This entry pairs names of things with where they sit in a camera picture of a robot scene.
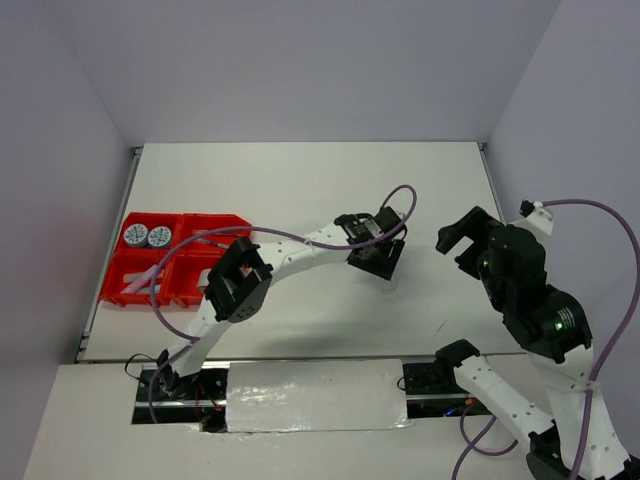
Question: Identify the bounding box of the small clear tape roll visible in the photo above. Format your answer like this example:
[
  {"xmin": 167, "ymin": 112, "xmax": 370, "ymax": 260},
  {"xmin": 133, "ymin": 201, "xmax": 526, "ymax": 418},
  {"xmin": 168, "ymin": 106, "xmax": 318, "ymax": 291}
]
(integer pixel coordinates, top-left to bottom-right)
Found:
[{"xmin": 381, "ymin": 281, "xmax": 398, "ymax": 292}]

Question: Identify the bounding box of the red gel pen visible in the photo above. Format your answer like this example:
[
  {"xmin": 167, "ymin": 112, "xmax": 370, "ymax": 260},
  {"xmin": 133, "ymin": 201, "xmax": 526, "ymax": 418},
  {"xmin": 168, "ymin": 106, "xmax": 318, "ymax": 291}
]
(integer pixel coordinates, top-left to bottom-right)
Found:
[{"xmin": 192, "ymin": 228, "xmax": 244, "ymax": 237}]

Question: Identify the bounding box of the blue gel pen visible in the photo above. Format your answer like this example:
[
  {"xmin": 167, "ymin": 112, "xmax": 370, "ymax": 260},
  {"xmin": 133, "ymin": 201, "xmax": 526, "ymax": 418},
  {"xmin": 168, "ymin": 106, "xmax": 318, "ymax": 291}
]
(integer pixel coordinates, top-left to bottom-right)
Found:
[{"xmin": 197, "ymin": 239, "xmax": 230, "ymax": 250}]

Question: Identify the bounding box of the blue white putty jar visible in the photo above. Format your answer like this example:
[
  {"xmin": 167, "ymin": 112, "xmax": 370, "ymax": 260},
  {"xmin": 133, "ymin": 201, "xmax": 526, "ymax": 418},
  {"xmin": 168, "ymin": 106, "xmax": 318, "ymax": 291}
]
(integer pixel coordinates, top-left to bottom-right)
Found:
[
  {"xmin": 122, "ymin": 223, "xmax": 149, "ymax": 248},
  {"xmin": 147, "ymin": 225, "xmax": 173, "ymax": 249}
]

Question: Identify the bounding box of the purple glue stick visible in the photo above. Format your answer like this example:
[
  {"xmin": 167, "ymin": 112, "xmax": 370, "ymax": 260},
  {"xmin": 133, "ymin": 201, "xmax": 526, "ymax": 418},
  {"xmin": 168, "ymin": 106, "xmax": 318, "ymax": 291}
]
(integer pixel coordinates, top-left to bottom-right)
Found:
[{"xmin": 122, "ymin": 266, "xmax": 157, "ymax": 294}]

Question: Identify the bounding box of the large clear tape roll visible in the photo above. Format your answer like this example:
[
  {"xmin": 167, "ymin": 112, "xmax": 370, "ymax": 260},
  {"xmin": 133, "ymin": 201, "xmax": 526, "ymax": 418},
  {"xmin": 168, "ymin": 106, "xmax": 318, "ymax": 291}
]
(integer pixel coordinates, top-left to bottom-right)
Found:
[{"xmin": 196, "ymin": 269, "xmax": 210, "ymax": 294}]

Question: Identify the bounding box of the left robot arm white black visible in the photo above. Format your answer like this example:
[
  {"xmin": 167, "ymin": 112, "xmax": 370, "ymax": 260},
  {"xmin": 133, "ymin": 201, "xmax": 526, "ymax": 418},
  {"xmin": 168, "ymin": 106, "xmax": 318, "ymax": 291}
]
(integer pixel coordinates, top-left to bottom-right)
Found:
[{"xmin": 150, "ymin": 206, "xmax": 407, "ymax": 399}]

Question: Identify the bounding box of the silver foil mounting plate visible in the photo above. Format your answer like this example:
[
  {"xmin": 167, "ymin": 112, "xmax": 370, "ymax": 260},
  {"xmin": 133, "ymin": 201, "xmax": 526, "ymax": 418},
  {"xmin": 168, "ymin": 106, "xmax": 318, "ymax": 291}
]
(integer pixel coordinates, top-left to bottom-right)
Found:
[{"xmin": 225, "ymin": 359, "xmax": 409, "ymax": 433}]

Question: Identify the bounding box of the red compartment storage bin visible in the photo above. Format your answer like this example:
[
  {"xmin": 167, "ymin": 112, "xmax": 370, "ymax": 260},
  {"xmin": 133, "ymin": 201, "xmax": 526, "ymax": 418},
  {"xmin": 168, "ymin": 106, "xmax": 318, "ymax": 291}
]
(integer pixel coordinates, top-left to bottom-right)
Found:
[{"xmin": 98, "ymin": 212, "xmax": 251, "ymax": 308}]

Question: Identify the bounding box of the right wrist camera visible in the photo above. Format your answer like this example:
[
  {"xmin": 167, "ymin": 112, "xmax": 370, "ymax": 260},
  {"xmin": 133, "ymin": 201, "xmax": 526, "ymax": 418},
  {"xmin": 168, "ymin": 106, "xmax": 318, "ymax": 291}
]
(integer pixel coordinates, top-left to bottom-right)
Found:
[{"xmin": 517, "ymin": 200, "xmax": 554, "ymax": 239}]

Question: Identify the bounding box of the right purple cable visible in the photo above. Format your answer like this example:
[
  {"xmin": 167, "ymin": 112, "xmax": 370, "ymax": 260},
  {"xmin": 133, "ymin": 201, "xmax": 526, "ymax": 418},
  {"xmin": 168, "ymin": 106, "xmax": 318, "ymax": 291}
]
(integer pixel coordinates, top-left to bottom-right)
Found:
[{"xmin": 451, "ymin": 198, "xmax": 640, "ymax": 480}]

